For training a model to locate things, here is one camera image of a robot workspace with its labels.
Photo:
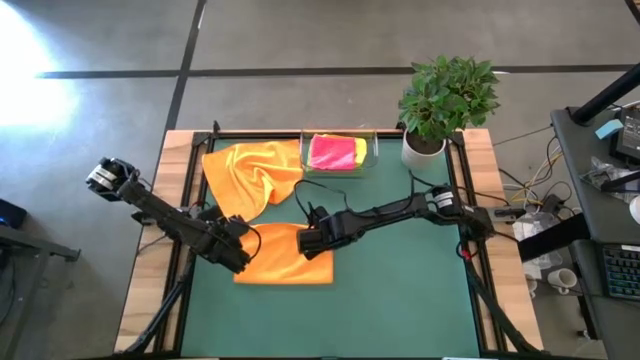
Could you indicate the black round pole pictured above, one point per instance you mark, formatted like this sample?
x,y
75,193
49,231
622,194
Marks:
x,y
605,95

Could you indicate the black box with blue light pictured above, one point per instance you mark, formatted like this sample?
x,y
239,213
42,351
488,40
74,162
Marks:
x,y
12,215

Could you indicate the white round object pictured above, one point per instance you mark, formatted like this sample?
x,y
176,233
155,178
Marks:
x,y
636,210

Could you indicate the backlit black keyboard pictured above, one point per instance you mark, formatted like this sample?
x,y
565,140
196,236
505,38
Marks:
x,y
625,272

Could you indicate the black flat bar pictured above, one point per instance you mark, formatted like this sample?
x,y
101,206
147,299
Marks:
x,y
555,237

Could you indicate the grey metal cart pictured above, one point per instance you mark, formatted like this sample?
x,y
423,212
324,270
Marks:
x,y
30,245

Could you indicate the black aluminium table frame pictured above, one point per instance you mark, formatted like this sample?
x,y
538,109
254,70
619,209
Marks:
x,y
176,325

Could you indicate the black power adapter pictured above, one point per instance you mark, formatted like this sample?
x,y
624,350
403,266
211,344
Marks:
x,y
552,204

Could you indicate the yellow microfiber towel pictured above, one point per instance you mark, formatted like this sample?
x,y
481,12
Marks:
x,y
361,150

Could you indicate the black desktop device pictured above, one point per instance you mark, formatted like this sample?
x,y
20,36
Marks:
x,y
630,140

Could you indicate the blue sticky note pad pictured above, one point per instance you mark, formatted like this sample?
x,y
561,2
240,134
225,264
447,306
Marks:
x,y
609,129

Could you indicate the orange towel with corner label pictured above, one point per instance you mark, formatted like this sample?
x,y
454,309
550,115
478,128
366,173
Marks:
x,y
285,265

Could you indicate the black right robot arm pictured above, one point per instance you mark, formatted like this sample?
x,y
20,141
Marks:
x,y
390,212

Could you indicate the white plant pot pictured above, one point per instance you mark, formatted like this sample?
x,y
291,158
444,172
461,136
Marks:
x,y
415,157

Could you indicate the clear plastic bin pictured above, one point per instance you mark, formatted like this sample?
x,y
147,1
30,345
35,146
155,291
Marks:
x,y
373,160

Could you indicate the clear plastic bag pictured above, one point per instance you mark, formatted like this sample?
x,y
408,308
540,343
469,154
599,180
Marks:
x,y
600,170

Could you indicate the dark grey side desk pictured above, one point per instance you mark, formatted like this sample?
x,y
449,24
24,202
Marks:
x,y
600,225

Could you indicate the green leafy plant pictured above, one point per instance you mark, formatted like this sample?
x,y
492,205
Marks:
x,y
447,95

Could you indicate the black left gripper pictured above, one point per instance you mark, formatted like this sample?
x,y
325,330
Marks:
x,y
225,245

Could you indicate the white mug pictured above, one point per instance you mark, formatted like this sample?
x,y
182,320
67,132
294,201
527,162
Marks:
x,y
562,280

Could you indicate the orange microfiber towel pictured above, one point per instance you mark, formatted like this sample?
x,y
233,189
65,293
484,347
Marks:
x,y
250,170

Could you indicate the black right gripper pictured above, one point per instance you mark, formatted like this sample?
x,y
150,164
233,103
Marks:
x,y
330,232

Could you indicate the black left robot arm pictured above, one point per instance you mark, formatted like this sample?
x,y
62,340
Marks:
x,y
160,217

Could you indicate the pink microfiber towel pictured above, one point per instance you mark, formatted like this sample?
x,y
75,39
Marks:
x,y
332,152

